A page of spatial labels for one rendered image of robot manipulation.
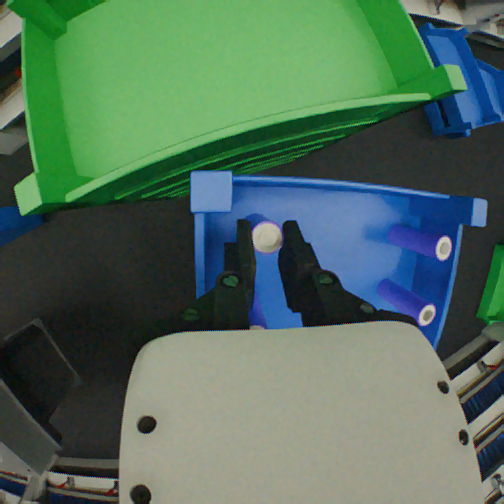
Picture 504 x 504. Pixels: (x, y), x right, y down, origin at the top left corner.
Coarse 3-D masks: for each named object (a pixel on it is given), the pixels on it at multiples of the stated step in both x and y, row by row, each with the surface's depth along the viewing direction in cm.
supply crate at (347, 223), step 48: (192, 192) 12; (240, 192) 19; (288, 192) 19; (336, 192) 20; (384, 192) 16; (432, 192) 15; (336, 240) 21; (384, 240) 21; (432, 288) 19; (432, 336) 19
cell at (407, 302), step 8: (384, 280) 22; (384, 288) 21; (392, 288) 20; (400, 288) 19; (384, 296) 21; (392, 296) 19; (400, 296) 18; (408, 296) 18; (416, 296) 17; (392, 304) 20; (400, 304) 18; (408, 304) 17; (416, 304) 16; (424, 304) 16; (432, 304) 16; (408, 312) 17; (416, 312) 16; (424, 312) 16; (432, 312) 16; (416, 320) 16; (424, 320) 16
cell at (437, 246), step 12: (396, 228) 20; (408, 228) 19; (396, 240) 20; (408, 240) 18; (420, 240) 16; (432, 240) 15; (444, 240) 15; (420, 252) 17; (432, 252) 15; (444, 252) 15
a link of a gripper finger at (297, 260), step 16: (288, 224) 14; (288, 240) 13; (304, 240) 12; (288, 256) 13; (304, 256) 11; (288, 272) 13; (304, 272) 11; (288, 288) 13; (304, 288) 11; (288, 304) 13; (304, 304) 11; (352, 304) 10; (368, 304) 10; (320, 320) 11; (368, 320) 9
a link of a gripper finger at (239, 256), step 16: (240, 224) 13; (240, 240) 12; (224, 256) 12; (240, 256) 11; (240, 272) 11; (192, 304) 10; (208, 304) 10; (176, 320) 9; (192, 320) 9; (208, 320) 9
